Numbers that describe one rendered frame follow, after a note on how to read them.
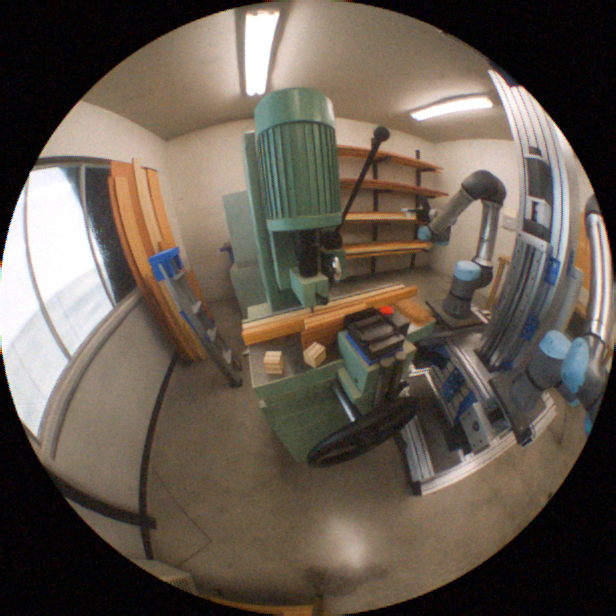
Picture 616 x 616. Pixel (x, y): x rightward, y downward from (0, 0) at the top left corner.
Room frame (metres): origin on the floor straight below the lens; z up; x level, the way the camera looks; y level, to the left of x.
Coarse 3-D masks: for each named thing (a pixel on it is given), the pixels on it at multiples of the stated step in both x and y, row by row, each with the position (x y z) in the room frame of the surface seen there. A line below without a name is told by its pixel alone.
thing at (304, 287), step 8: (296, 272) 0.47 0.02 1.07; (320, 272) 0.46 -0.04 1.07; (296, 280) 0.44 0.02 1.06; (304, 280) 0.41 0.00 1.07; (312, 280) 0.40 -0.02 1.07; (320, 280) 0.40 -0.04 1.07; (296, 288) 0.45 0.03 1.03; (304, 288) 0.39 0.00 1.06; (312, 288) 0.39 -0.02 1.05; (320, 288) 0.40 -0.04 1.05; (328, 288) 0.41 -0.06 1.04; (304, 296) 0.39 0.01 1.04; (312, 296) 0.39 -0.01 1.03; (328, 296) 0.41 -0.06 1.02; (304, 304) 0.39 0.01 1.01; (312, 304) 0.39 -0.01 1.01; (320, 304) 0.40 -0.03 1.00
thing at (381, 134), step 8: (376, 128) 0.36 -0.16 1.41; (384, 128) 0.35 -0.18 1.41; (376, 136) 0.37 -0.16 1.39; (384, 136) 0.36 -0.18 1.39; (376, 144) 0.38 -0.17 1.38; (376, 152) 0.40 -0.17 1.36; (368, 160) 0.41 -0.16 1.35; (368, 168) 0.42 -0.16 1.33; (360, 176) 0.44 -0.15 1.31; (360, 184) 0.45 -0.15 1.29; (352, 192) 0.48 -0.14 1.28; (352, 200) 0.49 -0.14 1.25; (344, 216) 0.53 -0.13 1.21; (336, 232) 0.58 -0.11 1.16; (328, 240) 0.59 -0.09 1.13; (336, 240) 0.59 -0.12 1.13; (328, 248) 0.59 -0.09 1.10; (336, 248) 0.60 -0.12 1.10
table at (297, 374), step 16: (432, 320) 0.39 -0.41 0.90; (288, 336) 0.40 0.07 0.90; (416, 336) 0.37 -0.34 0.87; (256, 352) 0.35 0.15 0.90; (288, 352) 0.34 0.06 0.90; (336, 352) 0.32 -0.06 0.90; (256, 368) 0.29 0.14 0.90; (288, 368) 0.28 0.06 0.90; (304, 368) 0.28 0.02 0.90; (320, 368) 0.27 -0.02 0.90; (336, 368) 0.29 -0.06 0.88; (256, 384) 0.24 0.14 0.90; (272, 384) 0.24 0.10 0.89; (288, 384) 0.25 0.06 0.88; (304, 384) 0.26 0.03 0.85; (352, 384) 0.24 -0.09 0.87; (352, 400) 0.20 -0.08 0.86
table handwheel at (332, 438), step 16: (336, 384) 0.27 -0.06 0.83; (400, 400) 0.13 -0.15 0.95; (416, 400) 0.14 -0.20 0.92; (352, 416) 0.17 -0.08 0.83; (368, 416) 0.11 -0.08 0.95; (384, 416) 0.11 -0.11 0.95; (400, 416) 0.14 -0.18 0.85; (336, 432) 0.10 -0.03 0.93; (352, 432) 0.10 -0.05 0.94; (368, 432) 0.12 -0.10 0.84; (384, 432) 0.15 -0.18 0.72; (320, 448) 0.09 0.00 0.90; (336, 448) 0.08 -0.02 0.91; (368, 448) 0.09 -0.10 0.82; (320, 464) 0.08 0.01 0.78; (336, 464) 0.08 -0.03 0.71
